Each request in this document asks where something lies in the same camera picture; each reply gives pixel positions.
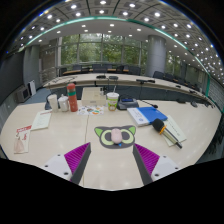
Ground cat-face mouse pad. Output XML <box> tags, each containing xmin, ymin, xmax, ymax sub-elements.
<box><xmin>93</xmin><ymin>125</ymin><xmax>137</xmax><ymax>150</ymax></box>

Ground ceiling lights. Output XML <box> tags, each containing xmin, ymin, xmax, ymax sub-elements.
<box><xmin>13</xmin><ymin>0</ymin><xmax>224</xmax><ymax>73</ymax></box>

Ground blue and white book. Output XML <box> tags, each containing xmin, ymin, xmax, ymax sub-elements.
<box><xmin>126</xmin><ymin>106</ymin><xmax>169</xmax><ymax>128</ymax></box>

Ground white lidded mug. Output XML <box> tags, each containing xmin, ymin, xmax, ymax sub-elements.
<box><xmin>57</xmin><ymin>94</ymin><xmax>70</xmax><ymax>113</ymax></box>

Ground white booklet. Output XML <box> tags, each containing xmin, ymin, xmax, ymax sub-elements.
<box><xmin>30</xmin><ymin>109</ymin><xmax>53</xmax><ymax>131</ymax></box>

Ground white compartment box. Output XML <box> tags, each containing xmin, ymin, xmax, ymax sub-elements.
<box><xmin>81</xmin><ymin>86</ymin><xmax>108</xmax><ymax>108</ymax></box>

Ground white floor appliance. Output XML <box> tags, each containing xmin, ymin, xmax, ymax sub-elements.
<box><xmin>27</xmin><ymin>79</ymin><xmax>37</xmax><ymax>97</ymax></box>

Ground dark office chairs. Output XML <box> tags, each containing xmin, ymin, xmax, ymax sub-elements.
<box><xmin>58</xmin><ymin>63</ymin><xmax>208</xmax><ymax>85</ymax></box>

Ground red drink bottle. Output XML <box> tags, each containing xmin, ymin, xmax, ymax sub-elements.
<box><xmin>66</xmin><ymin>82</ymin><xmax>79</xmax><ymax>113</ymax></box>

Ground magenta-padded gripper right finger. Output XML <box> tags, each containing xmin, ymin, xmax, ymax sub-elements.
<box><xmin>132</xmin><ymin>143</ymin><xmax>183</xmax><ymax>186</ymax></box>

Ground pink computer mouse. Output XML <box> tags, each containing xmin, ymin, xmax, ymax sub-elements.
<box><xmin>110</xmin><ymin>128</ymin><xmax>123</xmax><ymax>145</ymax></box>

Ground red and white magazine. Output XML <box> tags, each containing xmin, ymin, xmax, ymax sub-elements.
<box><xmin>13</xmin><ymin>124</ymin><xmax>33</xmax><ymax>155</ymax></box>

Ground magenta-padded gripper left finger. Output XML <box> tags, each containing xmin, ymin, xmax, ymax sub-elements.
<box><xmin>42</xmin><ymin>142</ymin><xmax>92</xmax><ymax>185</ymax></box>

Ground white paper cup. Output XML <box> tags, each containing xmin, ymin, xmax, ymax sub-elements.
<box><xmin>47</xmin><ymin>93</ymin><xmax>60</xmax><ymax>112</ymax></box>

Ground colourful sticker sheet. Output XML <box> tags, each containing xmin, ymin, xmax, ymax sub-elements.
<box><xmin>77</xmin><ymin>105</ymin><xmax>105</xmax><ymax>117</ymax></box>

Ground green-printed takeaway cup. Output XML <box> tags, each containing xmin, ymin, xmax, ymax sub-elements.
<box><xmin>106</xmin><ymin>84</ymin><xmax>120</xmax><ymax>112</ymax></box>

